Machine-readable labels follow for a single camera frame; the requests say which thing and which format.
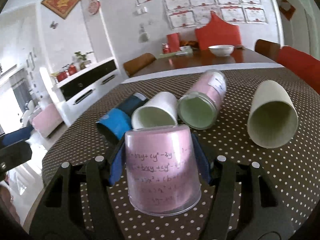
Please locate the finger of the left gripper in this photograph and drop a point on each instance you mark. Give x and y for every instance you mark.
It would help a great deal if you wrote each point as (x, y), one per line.
(8, 139)

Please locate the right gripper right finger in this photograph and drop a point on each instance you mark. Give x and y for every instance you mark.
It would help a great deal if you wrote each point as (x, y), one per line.
(245, 205)

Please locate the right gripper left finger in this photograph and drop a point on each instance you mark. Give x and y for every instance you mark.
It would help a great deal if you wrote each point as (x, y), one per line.
(76, 203)

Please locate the pink clear plastic cup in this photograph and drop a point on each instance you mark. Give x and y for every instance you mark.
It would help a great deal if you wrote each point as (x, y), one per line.
(161, 168)

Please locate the blue black cup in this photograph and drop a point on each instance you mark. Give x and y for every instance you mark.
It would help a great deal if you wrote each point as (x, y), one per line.
(117, 121)

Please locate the white paper cup right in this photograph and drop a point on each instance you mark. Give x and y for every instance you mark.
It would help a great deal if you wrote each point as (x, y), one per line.
(272, 120)

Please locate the white paper cup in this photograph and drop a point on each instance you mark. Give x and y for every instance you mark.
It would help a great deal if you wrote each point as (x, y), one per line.
(272, 120)
(159, 111)

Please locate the white paper cup left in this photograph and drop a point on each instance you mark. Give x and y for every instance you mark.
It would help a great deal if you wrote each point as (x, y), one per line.
(159, 111)

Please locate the person left hand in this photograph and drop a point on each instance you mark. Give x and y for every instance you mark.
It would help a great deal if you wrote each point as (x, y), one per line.
(6, 197)

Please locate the pink sofa stool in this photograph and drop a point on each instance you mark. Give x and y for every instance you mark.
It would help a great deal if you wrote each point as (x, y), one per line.
(47, 120)

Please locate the brown polka dot tablecloth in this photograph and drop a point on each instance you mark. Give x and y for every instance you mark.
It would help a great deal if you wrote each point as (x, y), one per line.
(292, 168)

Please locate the white black sideboard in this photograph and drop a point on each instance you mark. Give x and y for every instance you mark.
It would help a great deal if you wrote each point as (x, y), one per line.
(78, 92)

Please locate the red box on sideboard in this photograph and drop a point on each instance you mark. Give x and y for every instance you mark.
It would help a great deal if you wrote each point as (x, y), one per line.
(61, 76)

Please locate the potted green plant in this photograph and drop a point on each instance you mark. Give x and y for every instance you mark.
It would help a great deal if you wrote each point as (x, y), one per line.
(82, 59)

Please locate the brown chair left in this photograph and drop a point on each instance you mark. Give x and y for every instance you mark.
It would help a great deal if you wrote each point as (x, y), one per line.
(135, 65)

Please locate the brown chair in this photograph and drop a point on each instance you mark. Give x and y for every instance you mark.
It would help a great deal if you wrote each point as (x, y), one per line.
(267, 49)
(135, 65)

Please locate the red gold framed picture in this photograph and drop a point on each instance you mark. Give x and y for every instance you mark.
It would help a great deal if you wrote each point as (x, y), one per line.
(60, 7)

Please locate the red covered chair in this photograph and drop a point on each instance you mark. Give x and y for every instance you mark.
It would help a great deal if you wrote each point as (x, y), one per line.
(302, 64)

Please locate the red soda can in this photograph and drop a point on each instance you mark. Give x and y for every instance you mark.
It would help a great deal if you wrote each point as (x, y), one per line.
(165, 48)

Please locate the brown chair right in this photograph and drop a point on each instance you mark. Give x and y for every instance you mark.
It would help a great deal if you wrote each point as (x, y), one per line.
(267, 49)

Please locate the white ceramic bowl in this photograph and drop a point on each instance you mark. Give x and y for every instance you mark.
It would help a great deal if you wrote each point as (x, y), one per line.
(221, 50)

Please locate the small red bag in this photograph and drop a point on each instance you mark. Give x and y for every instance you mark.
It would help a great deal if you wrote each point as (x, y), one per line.
(173, 42)

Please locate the green tray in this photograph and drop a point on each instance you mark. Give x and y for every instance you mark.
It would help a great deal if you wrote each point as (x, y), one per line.
(178, 53)

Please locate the large red bag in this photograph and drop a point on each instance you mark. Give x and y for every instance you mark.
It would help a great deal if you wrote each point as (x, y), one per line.
(217, 32)

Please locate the red door decoration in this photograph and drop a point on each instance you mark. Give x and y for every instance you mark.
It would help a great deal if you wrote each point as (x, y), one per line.
(287, 9)

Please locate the butterfly wall sticker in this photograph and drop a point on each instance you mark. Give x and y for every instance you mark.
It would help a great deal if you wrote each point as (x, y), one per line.
(54, 25)

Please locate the red round wall ornament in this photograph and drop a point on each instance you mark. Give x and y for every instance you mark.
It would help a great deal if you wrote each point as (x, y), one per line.
(93, 7)

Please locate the wall light switch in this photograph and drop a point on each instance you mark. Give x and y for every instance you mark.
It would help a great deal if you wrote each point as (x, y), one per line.
(141, 10)

